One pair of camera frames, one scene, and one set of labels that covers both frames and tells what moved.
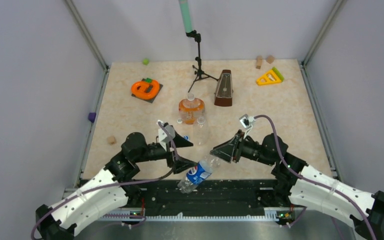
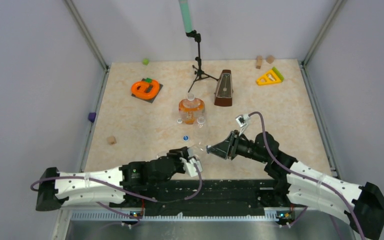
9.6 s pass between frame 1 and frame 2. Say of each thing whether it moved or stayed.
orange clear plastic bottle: stayed
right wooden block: stayed
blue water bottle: moved
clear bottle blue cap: stayed
